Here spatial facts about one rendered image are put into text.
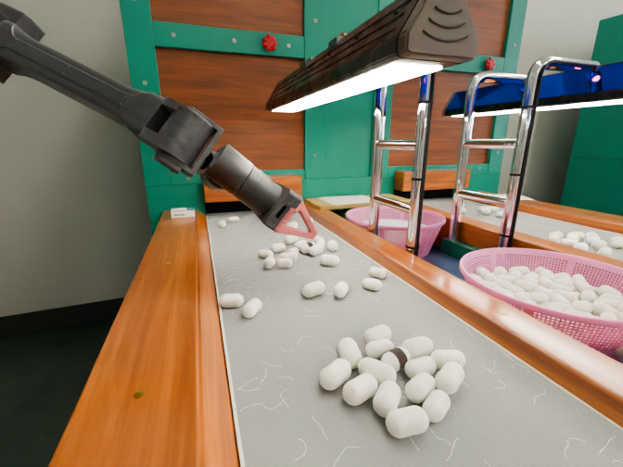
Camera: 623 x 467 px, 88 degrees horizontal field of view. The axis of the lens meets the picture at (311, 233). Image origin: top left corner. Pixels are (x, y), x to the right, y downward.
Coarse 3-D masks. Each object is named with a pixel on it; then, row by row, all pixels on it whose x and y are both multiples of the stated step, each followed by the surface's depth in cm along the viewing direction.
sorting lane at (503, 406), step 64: (256, 256) 66; (320, 256) 66; (256, 320) 43; (320, 320) 43; (384, 320) 43; (448, 320) 43; (256, 384) 31; (512, 384) 31; (256, 448) 25; (320, 448) 25; (384, 448) 25; (448, 448) 25; (512, 448) 25; (576, 448) 25
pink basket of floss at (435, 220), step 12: (348, 216) 87; (360, 216) 99; (384, 216) 101; (396, 216) 101; (408, 216) 99; (432, 216) 93; (384, 228) 78; (396, 228) 77; (432, 228) 79; (420, 240) 80; (432, 240) 83; (420, 252) 82
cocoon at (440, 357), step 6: (432, 354) 33; (438, 354) 33; (444, 354) 33; (450, 354) 33; (456, 354) 33; (462, 354) 33; (438, 360) 33; (444, 360) 32; (450, 360) 32; (456, 360) 32; (462, 360) 32; (438, 366) 33; (462, 366) 33
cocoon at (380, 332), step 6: (384, 324) 38; (366, 330) 37; (372, 330) 37; (378, 330) 37; (384, 330) 37; (390, 330) 38; (366, 336) 36; (372, 336) 36; (378, 336) 36; (384, 336) 37; (390, 336) 37; (366, 342) 36
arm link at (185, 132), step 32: (0, 32) 48; (32, 32) 52; (0, 64) 50; (32, 64) 47; (64, 64) 46; (96, 96) 45; (128, 96) 44; (160, 96) 44; (128, 128) 44; (160, 128) 45; (192, 128) 43; (192, 160) 45
